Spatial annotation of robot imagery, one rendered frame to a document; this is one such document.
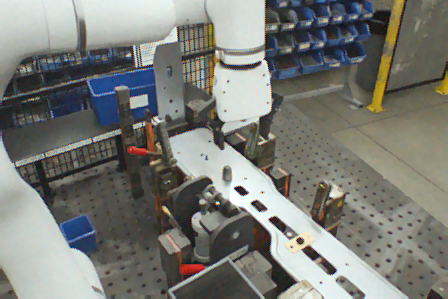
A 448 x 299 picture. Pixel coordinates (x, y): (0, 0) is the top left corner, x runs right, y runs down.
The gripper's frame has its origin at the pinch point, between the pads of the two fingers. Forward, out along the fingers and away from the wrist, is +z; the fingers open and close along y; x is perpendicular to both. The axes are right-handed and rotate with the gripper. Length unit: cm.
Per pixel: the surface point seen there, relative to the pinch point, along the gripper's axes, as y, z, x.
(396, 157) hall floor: 187, 130, 142
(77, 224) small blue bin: -40, 58, 64
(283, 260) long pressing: 11.7, 39.6, 3.0
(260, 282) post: 0.0, 30.7, -8.3
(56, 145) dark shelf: -41, 30, 74
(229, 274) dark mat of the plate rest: -7.1, 24.5, -9.1
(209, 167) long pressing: 7, 36, 47
